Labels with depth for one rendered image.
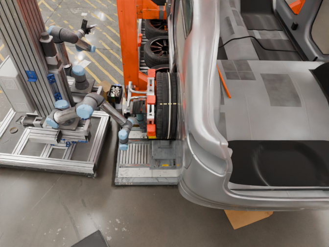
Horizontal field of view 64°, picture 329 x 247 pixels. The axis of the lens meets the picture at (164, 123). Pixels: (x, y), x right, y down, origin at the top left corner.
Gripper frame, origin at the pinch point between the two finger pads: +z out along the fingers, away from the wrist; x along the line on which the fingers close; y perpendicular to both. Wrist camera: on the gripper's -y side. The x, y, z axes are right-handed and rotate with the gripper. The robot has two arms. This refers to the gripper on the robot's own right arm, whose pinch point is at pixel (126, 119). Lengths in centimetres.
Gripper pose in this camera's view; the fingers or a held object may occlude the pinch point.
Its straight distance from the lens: 255.6
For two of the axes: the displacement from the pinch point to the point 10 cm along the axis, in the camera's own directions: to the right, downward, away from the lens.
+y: 0.5, -6.4, -7.6
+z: -0.3, -7.6, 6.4
